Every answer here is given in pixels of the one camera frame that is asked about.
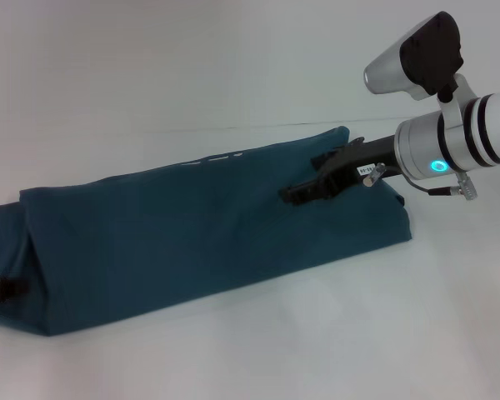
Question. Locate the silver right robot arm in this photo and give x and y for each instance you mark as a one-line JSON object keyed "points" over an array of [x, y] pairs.
{"points": [[454, 137]]}

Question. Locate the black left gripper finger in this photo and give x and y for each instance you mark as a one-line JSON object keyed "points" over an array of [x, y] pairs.
{"points": [[4, 288]]}

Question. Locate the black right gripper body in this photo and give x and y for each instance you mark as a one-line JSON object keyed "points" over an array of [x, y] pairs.
{"points": [[358, 162]]}

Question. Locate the teal blue shirt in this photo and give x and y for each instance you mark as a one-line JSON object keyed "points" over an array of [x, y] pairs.
{"points": [[171, 233]]}

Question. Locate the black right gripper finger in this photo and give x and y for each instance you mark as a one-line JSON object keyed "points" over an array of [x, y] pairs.
{"points": [[308, 191], [327, 158]]}

